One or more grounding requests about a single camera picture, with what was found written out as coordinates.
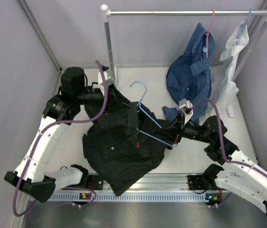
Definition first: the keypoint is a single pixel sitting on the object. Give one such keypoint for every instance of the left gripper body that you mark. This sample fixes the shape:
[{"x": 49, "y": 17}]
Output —
[{"x": 92, "y": 96}]

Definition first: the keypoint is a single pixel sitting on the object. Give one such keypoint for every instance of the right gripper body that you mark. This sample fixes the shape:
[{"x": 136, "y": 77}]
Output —
[{"x": 188, "y": 131}]

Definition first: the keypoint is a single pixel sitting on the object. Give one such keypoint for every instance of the black pinstripe shirt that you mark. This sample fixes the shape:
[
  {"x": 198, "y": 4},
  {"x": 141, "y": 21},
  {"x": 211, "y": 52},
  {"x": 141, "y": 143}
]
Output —
[{"x": 121, "y": 145}]

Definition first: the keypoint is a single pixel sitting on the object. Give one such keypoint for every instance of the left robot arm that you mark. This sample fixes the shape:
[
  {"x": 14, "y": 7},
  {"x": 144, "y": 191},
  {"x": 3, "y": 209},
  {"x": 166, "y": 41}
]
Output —
[{"x": 75, "y": 103}]

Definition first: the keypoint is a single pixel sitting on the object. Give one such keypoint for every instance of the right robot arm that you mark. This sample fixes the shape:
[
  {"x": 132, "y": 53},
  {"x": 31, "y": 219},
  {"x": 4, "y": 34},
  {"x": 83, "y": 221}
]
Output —
[{"x": 232, "y": 170}]

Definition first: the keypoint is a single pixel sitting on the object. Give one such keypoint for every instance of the blue checked shirt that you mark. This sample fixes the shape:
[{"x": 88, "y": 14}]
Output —
[{"x": 189, "y": 76}]

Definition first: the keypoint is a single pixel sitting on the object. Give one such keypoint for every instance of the white shirt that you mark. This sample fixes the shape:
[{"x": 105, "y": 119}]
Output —
[{"x": 224, "y": 89}]

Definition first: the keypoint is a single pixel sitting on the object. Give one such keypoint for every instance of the metal clothes rack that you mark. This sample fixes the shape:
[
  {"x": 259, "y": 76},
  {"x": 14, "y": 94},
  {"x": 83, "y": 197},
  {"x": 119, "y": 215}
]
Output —
[{"x": 253, "y": 40}]

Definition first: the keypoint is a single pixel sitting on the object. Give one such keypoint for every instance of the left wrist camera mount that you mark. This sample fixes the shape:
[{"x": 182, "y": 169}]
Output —
[{"x": 109, "y": 80}]

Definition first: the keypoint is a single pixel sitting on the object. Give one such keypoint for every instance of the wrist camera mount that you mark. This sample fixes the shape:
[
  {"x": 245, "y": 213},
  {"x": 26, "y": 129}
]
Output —
[
  {"x": 109, "y": 80},
  {"x": 187, "y": 108}
]

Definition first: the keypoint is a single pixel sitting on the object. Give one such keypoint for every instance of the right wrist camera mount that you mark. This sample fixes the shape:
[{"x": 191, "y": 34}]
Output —
[{"x": 187, "y": 108}]

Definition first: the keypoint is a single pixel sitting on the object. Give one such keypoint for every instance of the aluminium mounting rail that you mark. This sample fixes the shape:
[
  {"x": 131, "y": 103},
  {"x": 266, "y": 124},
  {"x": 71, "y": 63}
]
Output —
[{"x": 172, "y": 187}]

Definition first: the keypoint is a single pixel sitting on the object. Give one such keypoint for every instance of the pink wire hanger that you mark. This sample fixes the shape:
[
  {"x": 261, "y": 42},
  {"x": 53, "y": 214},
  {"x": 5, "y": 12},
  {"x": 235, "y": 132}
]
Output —
[{"x": 208, "y": 32}]

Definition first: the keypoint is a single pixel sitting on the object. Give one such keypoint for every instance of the blue wire hanger right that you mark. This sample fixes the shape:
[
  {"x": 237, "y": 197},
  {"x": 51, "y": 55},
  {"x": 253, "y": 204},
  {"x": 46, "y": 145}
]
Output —
[{"x": 246, "y": 21}]

